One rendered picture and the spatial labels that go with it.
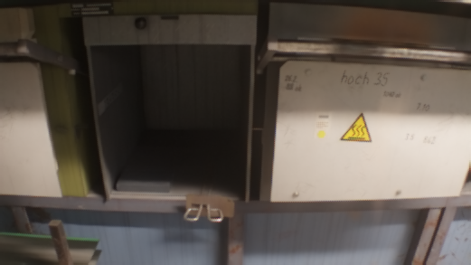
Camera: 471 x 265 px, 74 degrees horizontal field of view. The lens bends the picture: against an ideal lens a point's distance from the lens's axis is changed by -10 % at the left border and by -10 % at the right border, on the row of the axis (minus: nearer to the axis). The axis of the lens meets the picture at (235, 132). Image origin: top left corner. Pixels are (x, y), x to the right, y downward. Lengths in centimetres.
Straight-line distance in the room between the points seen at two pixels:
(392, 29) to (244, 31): 42
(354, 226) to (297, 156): 52
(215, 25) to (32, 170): 66
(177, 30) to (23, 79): 42
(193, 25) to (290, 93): 31
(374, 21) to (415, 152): 39
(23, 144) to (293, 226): 93
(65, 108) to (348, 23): 85
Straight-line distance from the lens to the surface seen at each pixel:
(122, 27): 97
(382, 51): 80
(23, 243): 140
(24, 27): 107
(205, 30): 94
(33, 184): 112
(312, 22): 98
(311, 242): 137
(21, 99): 102
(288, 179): 98
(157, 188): 119
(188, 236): 132
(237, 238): 124
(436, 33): 113
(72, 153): 116
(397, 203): 131
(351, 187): 104
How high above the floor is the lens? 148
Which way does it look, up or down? 22 degrees down
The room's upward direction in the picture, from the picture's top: 1 degrees clockwise
